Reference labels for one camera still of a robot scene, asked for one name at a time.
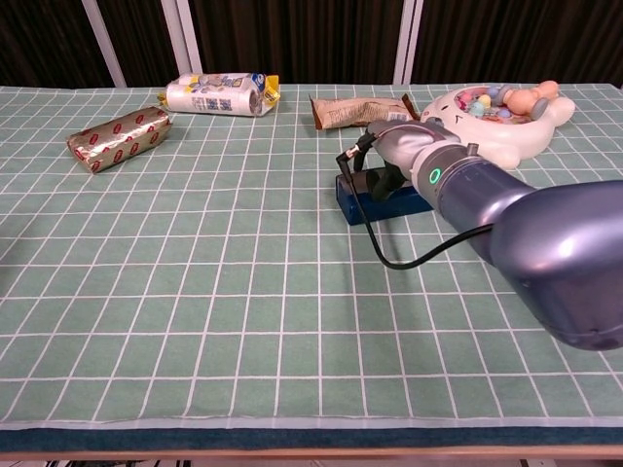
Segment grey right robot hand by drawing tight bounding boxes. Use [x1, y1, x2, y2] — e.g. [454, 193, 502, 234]
[364, 119, 461, 202]

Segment blue glasses case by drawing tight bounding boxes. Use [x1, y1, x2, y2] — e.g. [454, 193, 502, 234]
[334, 172, 434, 226]

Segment brown snack wrapper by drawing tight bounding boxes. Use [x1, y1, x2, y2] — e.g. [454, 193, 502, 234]
[309, 92, 421, 131]

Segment peach plastic toy piece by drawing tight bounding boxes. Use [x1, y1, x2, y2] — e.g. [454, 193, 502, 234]
[503, 80, 559, 118]

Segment white bag rolls pack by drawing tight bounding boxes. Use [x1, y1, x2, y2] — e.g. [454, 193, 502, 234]
[156, 72, 281, 119]

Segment green checked tablecloth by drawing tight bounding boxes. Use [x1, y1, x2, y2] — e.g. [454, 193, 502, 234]
[0, 83, 623, 432]

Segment gold foil block red logos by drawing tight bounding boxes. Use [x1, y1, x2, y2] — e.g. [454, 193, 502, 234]
[65, 107, 173, 175]

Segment white metal frame post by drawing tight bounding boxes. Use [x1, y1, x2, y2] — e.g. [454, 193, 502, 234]
[391, 0, 424, 87]
[81, 0, 128, 89]
[160, 0, 203, 77]

